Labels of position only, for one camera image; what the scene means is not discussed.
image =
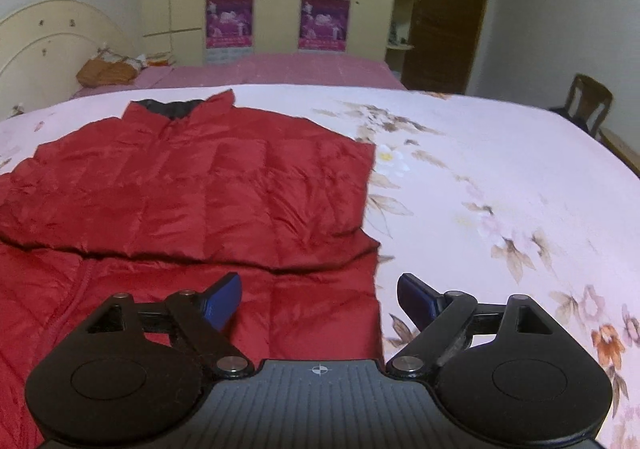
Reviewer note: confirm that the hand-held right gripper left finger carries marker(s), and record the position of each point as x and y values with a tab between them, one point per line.
225	301

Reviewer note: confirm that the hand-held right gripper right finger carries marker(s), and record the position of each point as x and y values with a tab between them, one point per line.
414	300

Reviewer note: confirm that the red down jacket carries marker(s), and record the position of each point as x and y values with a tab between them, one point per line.
175	189

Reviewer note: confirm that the pink floral blanket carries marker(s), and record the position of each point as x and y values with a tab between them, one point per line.
490	164

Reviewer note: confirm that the cream corner shelf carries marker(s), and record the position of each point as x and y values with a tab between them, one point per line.
400	59

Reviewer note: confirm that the pink bed sheet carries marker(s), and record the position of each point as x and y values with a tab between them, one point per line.
300	69

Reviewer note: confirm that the orange cloth bundle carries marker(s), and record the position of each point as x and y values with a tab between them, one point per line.
105	71

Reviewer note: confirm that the dark shelf ornament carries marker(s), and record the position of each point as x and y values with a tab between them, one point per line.
399	36

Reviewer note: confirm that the wooden chair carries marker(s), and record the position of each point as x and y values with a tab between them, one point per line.
590	101

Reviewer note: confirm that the brown wooden door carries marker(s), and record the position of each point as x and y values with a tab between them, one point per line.
450	14

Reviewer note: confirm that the cream bed headboard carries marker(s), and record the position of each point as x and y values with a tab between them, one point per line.
45	44

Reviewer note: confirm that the purple wall poster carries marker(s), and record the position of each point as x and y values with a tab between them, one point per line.
229	24
324	24

